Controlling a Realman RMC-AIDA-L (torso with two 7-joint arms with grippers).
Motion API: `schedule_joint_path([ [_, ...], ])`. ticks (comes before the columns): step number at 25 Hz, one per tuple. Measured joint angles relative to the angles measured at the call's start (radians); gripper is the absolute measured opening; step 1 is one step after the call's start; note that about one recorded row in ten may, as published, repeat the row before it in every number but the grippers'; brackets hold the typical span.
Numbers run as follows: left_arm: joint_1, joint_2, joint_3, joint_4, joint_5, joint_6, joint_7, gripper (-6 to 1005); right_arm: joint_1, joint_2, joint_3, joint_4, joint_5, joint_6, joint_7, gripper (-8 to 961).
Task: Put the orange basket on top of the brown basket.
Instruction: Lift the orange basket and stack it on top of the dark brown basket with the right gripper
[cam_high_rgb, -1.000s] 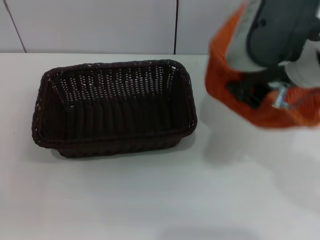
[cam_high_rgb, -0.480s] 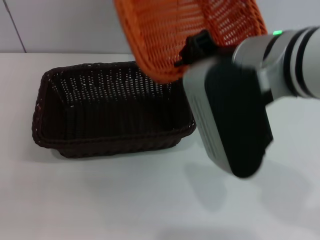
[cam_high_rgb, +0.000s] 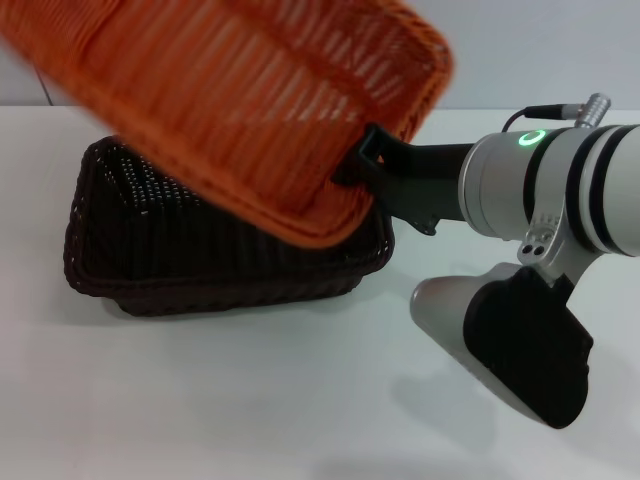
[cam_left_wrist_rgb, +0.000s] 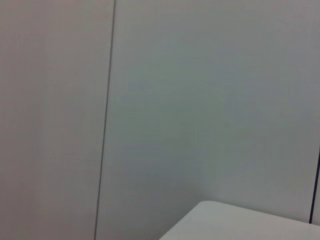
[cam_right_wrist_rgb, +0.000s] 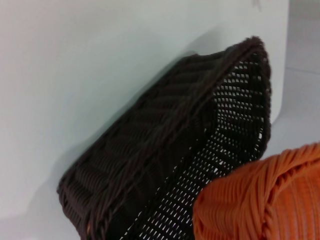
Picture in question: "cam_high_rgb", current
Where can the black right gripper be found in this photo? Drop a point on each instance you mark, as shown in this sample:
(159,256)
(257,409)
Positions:
(425,180)

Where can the orange yellow woven basket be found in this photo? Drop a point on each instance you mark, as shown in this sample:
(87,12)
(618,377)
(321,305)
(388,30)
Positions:
(210,100)

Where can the dark brown woven basket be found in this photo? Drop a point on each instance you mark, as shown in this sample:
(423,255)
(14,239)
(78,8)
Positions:
(210,270)

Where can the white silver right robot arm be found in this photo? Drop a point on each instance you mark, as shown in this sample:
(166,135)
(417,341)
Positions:
(560,190)

